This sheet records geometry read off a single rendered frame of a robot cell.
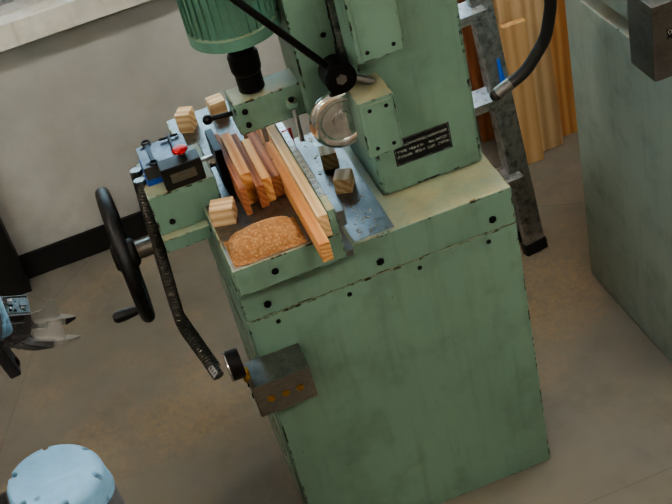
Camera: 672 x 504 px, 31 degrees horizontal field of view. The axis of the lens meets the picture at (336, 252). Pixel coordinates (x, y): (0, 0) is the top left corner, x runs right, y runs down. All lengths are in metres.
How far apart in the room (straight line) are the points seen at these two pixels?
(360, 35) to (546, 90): 1.71
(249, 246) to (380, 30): 0.45
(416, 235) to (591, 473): 0.82
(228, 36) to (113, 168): 1.67
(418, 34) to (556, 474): 1.14
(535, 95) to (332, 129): 1.53
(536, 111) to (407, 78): 1.48
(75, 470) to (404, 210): 0.86
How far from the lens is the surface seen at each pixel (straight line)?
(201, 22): 2.23
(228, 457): 3.15
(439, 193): 2.43
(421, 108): 2.38
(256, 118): 2.36
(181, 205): 2.38
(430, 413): 2.70
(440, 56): 2.35
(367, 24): 2.17
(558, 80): 3.87
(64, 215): 3.91
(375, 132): 2.26
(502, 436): 2.84
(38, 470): 1.96
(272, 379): 2.38
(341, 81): 2.23
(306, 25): 2.27
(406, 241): 2.39
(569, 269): 3.45
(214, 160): 2.41
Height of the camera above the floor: 2.22
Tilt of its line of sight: 37 degrees down
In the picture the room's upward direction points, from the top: 15 degrees counter-clockwise
